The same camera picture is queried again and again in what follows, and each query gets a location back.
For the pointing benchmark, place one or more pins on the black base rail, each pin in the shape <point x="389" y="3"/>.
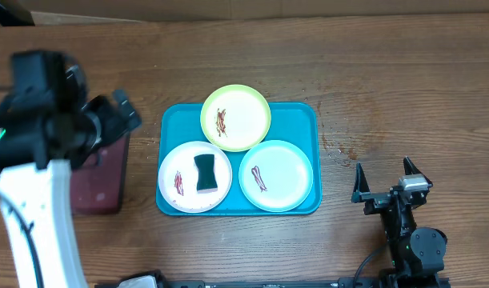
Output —
<point x="345" y="282"/>

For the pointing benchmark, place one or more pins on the cardboard backboard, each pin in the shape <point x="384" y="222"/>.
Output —
<point x="191" y="10"/>

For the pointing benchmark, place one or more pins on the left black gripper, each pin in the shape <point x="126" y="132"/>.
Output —
<point x="115" y="126"/>

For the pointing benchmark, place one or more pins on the white plate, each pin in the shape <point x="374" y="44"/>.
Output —
<point x="178" y="176"/>

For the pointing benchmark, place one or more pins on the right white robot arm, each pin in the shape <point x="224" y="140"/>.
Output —
<point x="416" y="252"/>

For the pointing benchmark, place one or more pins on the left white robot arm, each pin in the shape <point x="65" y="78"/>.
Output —
<point x="35" y="199"/>

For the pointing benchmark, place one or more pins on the dark green sponge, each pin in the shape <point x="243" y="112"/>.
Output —
<point x="206" y="175"/>

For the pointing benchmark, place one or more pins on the yellow-green plate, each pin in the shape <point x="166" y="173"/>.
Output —
<point x="235" y="117"/>

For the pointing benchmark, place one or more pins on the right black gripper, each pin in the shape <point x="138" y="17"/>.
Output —
<point x="376" y="200"/>

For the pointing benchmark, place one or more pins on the light blue plate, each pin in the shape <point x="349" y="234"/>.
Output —
<point x="276" y="176"/>

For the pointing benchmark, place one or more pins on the dark red sponge tray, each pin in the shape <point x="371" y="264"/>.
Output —
<point x="97" y="187"/>

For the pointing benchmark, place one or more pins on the teal plastic tray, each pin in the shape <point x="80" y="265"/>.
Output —
<point x="293" y="122"/>

